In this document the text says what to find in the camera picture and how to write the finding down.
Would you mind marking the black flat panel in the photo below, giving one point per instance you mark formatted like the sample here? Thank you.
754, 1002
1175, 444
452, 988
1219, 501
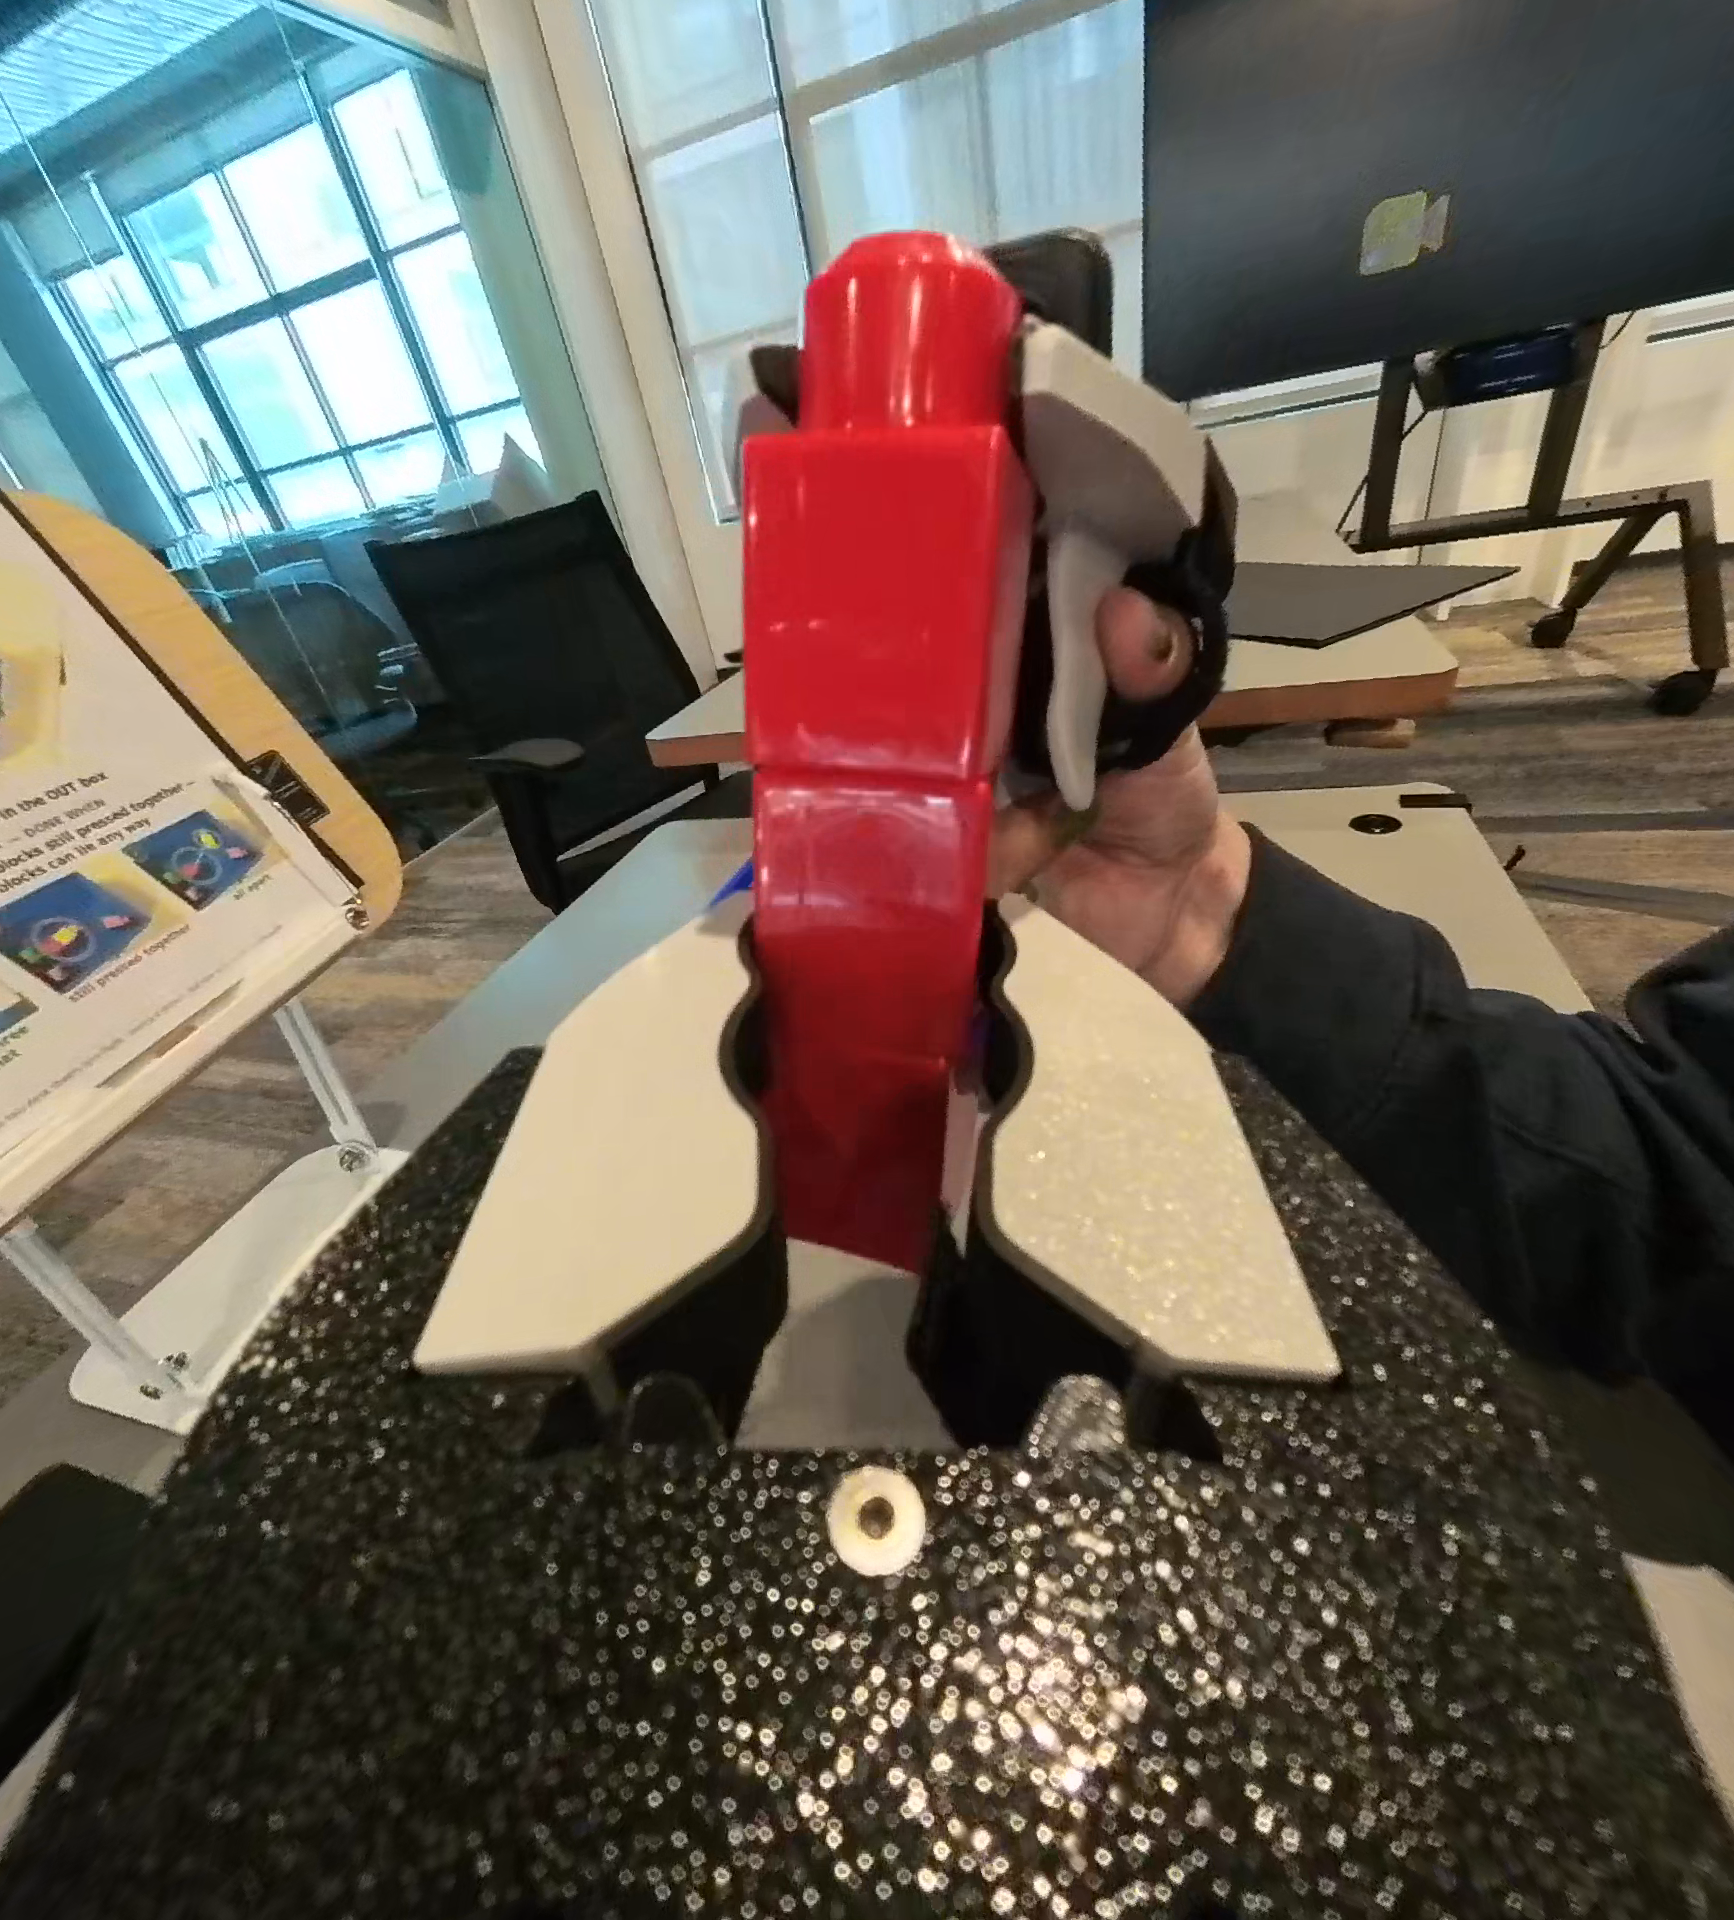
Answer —
1363, 593

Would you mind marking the red mega block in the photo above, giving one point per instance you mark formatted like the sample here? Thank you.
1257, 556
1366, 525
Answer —
883, 601
866, 1051

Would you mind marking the person's right forearm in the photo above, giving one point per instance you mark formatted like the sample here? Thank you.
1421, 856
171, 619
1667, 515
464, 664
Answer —
1483, 1125

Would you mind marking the black office chair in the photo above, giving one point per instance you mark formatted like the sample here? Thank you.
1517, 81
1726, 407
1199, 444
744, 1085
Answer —
536, 645
1063, 300

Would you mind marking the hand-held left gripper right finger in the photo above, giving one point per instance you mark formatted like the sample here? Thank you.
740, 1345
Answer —
1152, 1201

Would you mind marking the small black device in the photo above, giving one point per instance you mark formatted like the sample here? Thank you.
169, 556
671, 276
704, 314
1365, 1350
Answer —
1496, 364

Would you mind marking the person's right hand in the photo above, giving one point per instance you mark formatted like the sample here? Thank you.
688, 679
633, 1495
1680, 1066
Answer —
1136, 870

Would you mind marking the black rolling display stand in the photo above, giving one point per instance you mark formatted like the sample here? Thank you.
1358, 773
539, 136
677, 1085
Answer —
1701, 570

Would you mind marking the clear sign stand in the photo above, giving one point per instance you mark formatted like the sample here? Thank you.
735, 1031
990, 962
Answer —
147, 1358

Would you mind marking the instruction sign board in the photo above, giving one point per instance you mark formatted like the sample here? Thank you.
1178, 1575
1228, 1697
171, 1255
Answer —
87, 840

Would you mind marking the large dark display screen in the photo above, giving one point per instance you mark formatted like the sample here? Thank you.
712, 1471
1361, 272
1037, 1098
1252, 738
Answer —
1483, 151

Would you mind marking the large window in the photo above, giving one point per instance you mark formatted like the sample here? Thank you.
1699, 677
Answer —
866, 120

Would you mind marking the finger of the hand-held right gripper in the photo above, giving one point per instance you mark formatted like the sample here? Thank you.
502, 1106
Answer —
774, 392
1107, 450

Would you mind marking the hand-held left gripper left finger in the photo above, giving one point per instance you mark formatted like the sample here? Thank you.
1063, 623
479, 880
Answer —
613, 1155

